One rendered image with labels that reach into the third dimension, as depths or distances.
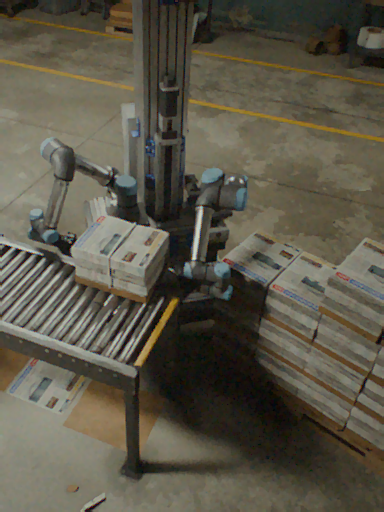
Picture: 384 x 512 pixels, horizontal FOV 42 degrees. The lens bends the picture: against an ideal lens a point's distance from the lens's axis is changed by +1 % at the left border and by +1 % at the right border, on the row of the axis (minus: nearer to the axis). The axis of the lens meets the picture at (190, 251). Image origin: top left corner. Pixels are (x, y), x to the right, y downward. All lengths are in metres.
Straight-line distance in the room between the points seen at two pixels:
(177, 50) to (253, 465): 2.15
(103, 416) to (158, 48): 1.97
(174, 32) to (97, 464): 2.19
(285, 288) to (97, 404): 1.27
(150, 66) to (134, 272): 1.05
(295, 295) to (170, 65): 1.31
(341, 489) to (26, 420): 1.69
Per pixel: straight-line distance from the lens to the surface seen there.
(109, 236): 2.42
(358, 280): 2.31
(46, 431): 2.99
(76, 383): 3.12
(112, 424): 2.96
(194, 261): 2.39
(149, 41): 2.66
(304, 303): 2.47
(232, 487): 2.81
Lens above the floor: 2.52
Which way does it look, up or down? 40 degrees down
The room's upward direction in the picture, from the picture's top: 4 degrees clockwise
